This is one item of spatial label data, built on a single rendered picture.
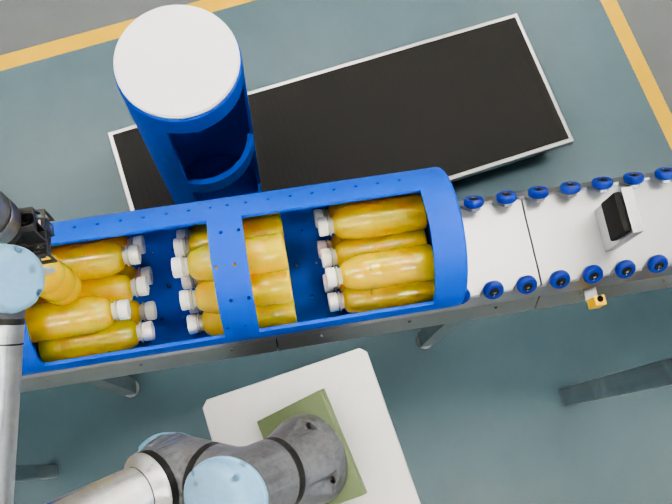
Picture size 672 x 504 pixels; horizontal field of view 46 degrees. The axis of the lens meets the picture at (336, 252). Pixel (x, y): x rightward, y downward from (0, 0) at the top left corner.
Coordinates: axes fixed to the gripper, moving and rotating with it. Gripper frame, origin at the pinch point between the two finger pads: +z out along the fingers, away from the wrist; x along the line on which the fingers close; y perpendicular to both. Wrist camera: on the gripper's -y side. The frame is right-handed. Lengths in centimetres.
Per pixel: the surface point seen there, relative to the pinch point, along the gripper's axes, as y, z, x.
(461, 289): 75, 18, -12
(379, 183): 62, 14, 10
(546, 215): 103, 41, 6
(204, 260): 27.4, 14.5, -0.2
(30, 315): -6.0, 19.9, -4.4
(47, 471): -36, 125, -28
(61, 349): -2.5, 26.1, -10.5
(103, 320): 6.9, 21.0, -7.2
